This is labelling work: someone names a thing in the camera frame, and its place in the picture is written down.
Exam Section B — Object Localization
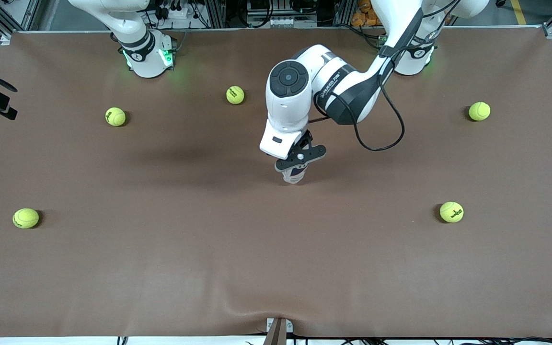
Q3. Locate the clear tennis ball can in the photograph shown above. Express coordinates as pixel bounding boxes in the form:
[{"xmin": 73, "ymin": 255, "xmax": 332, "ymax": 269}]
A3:
[{"xmin": 282, "ymin": 162, "xmax": 309, "ymax": 185}]

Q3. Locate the white terminal block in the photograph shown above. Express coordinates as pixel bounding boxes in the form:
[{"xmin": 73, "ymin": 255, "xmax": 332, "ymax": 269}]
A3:
[{"xmin": 269, "ymin": 17, "xmax": 318, "ymax": 28}]

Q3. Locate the brown table mat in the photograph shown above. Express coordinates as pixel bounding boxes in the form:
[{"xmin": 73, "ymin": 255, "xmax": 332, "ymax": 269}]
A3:
[{"xmin": 0, "ymin": 26, "xmax": 552, "ymax": 339}]

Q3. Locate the orange packets pile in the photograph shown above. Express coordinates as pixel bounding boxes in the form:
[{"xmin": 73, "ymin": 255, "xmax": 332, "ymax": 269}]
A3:
[{"xmin": 351, "ymin": 0, "xmax": 378, "ymax": 27}]

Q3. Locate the white power strip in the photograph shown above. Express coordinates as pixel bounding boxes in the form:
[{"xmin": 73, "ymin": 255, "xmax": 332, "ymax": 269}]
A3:
[{"xmin": 154, "ymin": 1, "xmax": 191, "ymax": 21}]

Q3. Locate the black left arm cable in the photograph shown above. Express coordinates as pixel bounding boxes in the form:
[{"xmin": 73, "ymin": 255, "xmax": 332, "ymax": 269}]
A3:
[{"xmin": 313, "ymin": 46, "xmax": 406, "ymax": 152}]

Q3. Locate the silver aluminium frame post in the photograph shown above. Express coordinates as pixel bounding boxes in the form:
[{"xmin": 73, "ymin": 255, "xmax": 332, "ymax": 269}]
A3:
[
  {"xmin": 333, "ymin": 0, "xmax": 356, "ymax": 27},
  {"xmin": 207, "ymin": 0, "xmax": 227, "ymax": 28}
]

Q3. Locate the grey metal camera bracket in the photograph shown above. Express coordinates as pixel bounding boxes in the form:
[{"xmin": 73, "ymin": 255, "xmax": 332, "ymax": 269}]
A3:
[{"xmin": 266, "ymin": 318, "xmax": 294, "ymax": 345}]

